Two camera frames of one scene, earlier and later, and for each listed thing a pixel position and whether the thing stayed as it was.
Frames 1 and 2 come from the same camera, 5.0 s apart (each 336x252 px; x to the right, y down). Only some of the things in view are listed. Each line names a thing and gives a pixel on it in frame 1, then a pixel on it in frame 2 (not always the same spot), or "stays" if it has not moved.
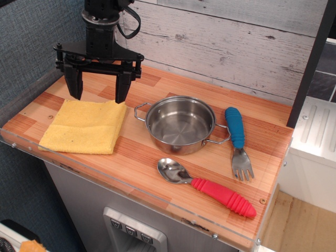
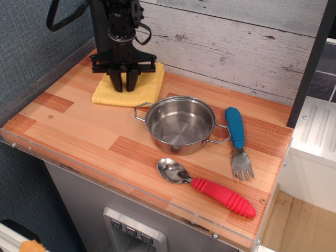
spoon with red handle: [172, 171] stays
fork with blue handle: [241, 162] stays
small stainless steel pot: [181, 125] stays
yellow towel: [84, 127] → [146, 94]
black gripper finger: [74, 79] → [116, 80]
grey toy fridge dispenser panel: [128, 234] stays
